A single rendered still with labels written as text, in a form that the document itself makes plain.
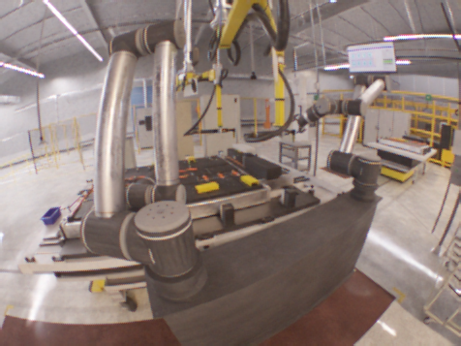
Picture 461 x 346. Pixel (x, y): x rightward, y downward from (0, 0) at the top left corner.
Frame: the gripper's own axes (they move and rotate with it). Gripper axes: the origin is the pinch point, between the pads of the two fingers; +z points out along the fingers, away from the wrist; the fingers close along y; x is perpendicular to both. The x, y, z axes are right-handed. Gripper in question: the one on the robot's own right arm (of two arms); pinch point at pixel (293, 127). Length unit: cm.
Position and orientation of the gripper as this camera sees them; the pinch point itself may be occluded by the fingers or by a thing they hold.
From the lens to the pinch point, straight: 150.7
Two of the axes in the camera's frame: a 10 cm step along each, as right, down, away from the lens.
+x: 8.8, -1.9, 4.4
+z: -3.9, 2.5, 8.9
